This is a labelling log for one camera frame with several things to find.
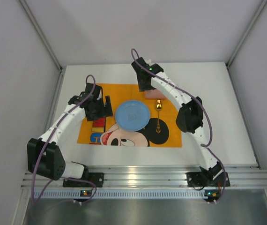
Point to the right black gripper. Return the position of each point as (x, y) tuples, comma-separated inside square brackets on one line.
[(144, 86)]

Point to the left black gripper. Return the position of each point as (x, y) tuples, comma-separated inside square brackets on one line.
[(104, 108)]

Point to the blue metal fork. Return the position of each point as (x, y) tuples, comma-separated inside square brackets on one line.
[(104, 124)]

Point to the pink plastic cup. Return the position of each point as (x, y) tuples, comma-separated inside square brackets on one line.
[(154, 94)]

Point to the light blue plate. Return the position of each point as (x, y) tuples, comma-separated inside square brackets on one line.
[(132, 115)]

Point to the gold ornate spoon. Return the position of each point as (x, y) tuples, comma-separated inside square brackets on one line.
[(158, 107)]

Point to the orange Mickey Mouse placemat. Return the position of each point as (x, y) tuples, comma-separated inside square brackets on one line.
[(92, 132)]

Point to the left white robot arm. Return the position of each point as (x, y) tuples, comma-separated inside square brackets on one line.
[(45, 156)]

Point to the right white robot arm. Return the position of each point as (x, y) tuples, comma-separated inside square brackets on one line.
[(189, 120)]

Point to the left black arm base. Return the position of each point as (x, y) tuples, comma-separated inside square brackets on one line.
[(94, 177)]

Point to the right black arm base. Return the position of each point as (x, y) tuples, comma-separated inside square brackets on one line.
[(199, 180)]

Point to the perforated cable duct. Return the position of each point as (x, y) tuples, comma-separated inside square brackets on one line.
[(129, 194)]

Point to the aluminium mounting rail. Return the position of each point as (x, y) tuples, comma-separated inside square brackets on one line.
[(163, 167)]

